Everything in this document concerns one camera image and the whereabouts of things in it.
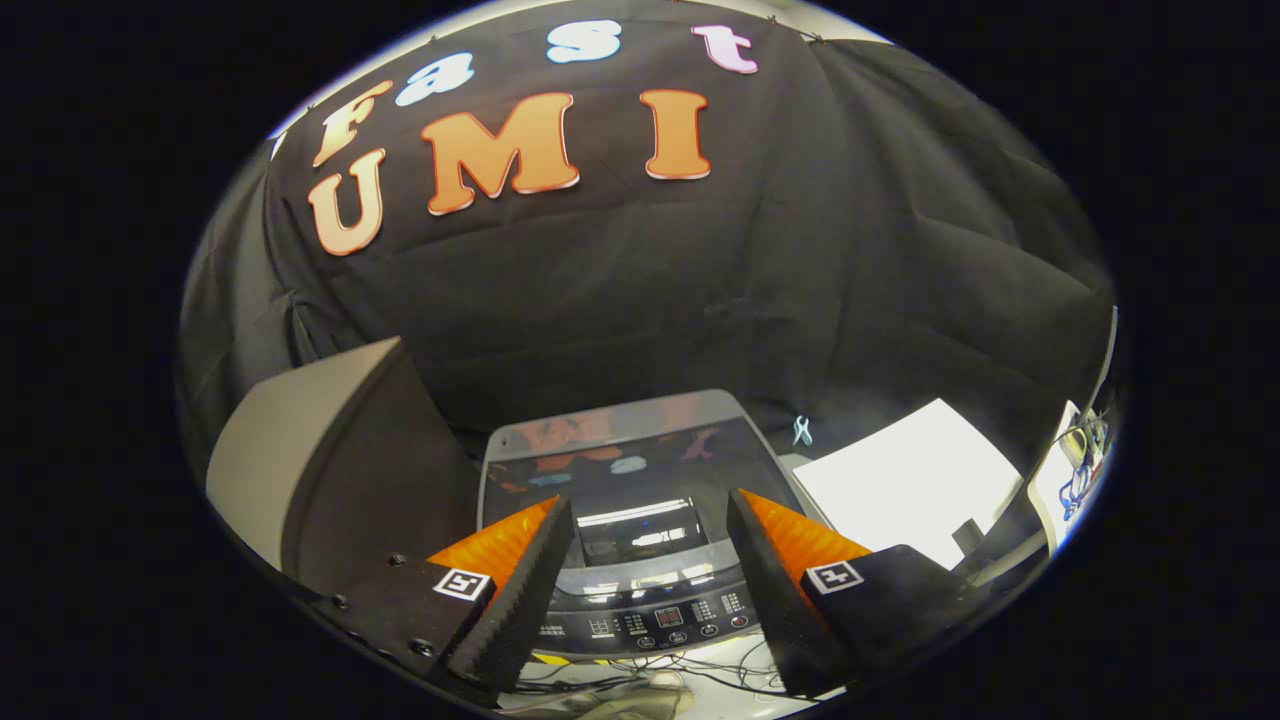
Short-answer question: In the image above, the black backdrop cloth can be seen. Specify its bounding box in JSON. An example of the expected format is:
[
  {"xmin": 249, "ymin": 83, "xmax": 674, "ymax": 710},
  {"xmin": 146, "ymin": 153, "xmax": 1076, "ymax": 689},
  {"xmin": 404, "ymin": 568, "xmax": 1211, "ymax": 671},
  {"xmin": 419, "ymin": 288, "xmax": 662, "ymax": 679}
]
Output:
[{"xmin": 178, "ymin": 0, "xmax": 1119, "ymax": 501}]

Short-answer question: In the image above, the grey washing machine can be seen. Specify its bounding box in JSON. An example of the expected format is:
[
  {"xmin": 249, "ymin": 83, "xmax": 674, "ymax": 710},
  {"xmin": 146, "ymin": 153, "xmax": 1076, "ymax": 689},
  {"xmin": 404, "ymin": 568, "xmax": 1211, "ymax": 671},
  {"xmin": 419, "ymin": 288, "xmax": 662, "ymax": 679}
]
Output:
[{"xmin": 478, "ymin": 389, "xmax": 831, "ymax": 663}]

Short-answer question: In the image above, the black cable bundle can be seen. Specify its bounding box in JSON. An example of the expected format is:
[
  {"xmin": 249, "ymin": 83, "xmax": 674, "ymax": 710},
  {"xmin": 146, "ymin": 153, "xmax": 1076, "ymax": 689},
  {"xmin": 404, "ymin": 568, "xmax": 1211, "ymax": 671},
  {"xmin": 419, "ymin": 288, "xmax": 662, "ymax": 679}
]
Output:
[{"xmin": 515, "ymin": 640, "xmax": 791, "ymax": 706}]

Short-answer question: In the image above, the dark glass washing machine lid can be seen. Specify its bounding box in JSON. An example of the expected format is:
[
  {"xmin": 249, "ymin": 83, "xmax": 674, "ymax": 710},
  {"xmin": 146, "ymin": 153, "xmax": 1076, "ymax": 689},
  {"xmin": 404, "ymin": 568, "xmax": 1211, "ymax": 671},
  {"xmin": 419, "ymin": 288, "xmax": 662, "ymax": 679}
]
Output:
[{"xmin": 480, "ymin": 389, "xmax": 806, "ymax": 591}]

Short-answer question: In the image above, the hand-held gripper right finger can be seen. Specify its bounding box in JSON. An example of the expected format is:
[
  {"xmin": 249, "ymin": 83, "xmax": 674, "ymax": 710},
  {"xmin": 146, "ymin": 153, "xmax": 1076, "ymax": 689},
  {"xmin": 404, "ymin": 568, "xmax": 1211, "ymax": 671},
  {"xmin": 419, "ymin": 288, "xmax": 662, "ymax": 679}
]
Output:
[{"xmin": 726, "ymin": 489, "xmax": 986, "ymax": 699}]

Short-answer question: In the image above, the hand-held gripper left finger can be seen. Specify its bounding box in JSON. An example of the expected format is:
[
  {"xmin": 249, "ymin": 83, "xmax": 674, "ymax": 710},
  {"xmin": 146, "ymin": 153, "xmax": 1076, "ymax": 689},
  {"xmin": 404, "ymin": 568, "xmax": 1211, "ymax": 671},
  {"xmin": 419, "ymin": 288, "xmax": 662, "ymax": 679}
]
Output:
[{"xmin": 290, "ymin": 496, "xmax": 577, "ymax": 701}]

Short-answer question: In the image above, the grey topped side table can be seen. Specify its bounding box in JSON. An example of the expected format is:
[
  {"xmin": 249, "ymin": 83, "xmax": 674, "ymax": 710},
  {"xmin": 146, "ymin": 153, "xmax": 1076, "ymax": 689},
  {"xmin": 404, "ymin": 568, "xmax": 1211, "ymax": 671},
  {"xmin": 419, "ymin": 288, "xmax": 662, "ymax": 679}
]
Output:
[{"xmin": 205, "ymin": 337, "xmax": 481, "ymax": 601}]

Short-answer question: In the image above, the white side desk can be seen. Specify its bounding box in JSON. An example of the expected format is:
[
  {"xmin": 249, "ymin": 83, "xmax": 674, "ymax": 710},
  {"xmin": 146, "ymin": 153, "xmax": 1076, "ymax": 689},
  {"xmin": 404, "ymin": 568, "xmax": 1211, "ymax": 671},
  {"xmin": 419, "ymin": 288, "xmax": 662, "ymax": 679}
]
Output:
[{"xmin": 1028, "ymin": 400, "xmax": 1116, "ymax": 556}]

